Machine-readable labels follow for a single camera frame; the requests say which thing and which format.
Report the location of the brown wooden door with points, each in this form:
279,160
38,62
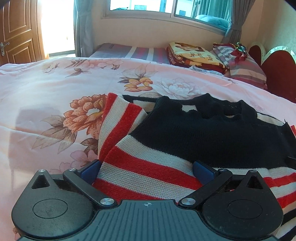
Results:
17,30

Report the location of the striped mattress cover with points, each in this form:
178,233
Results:
129,52

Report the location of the red scalloped headboard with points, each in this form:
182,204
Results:
279,74

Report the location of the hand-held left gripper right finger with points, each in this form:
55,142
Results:
204,171

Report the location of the pink floral bedsheet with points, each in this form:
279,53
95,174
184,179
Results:
46,97

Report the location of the sliding glass window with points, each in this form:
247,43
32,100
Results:
166,11

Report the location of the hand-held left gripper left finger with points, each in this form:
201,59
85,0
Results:
91,172

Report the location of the light blue quilt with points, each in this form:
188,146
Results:
214,22

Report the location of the folded yellow red blanket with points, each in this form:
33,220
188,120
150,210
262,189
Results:
194,55

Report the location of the striped pillow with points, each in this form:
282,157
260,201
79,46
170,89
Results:
247,69

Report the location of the striped knit sweater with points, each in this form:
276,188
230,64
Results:
208,134

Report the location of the shiny ribbon bow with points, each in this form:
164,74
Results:
240,47

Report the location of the light blue cloth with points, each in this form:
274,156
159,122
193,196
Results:
208,70

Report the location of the grey curtain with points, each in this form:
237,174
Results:
84,25
234,20

